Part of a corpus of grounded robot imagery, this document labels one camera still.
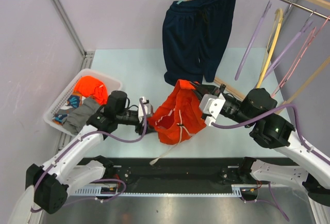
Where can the purple notched hanger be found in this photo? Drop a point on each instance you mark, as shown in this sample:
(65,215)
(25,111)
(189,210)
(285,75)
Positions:
(253,37)

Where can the white cable duct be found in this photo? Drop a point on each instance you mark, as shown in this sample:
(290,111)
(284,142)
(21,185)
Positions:
(235,191)

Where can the wooden clothes rack frame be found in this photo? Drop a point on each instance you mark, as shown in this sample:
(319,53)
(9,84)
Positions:
(321,67)

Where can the navy blue shorts hanging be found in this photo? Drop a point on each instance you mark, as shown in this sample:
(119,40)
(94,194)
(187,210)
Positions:
(195,35)

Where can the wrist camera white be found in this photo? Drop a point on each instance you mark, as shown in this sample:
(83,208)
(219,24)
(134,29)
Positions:
(211,106)
(145,110)

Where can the grey garment in basket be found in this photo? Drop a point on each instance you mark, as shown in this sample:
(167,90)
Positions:
(75,121)

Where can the white laundry basket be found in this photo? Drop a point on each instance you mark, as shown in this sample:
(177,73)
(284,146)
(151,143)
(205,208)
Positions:
(111,84)

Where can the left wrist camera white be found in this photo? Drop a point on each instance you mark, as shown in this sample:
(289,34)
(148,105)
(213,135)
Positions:
(145,110)

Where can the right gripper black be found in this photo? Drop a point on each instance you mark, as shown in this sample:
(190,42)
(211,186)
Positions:
(201,90)

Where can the aluminium frame post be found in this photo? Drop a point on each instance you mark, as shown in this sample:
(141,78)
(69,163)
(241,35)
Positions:
(69,26)

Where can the blue patterned garment in basket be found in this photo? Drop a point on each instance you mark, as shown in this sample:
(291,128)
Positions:
(74,101)

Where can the orange shorts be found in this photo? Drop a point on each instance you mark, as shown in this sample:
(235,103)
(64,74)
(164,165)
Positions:
(178,118)

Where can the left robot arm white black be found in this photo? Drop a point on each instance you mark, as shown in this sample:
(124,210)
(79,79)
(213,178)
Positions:
(55,180)

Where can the pink hanger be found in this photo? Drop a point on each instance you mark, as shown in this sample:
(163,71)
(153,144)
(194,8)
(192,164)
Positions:
(311,36)

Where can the yellow hanger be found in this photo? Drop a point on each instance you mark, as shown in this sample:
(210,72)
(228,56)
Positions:
(279,14)

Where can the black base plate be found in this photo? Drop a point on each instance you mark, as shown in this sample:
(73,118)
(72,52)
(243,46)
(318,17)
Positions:
(178,176)

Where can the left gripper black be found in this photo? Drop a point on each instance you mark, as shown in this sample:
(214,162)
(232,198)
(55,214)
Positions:
(139,128)

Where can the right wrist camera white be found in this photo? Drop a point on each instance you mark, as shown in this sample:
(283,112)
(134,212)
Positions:
(211,106)

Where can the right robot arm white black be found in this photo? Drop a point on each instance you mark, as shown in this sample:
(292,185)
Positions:
(258,111)

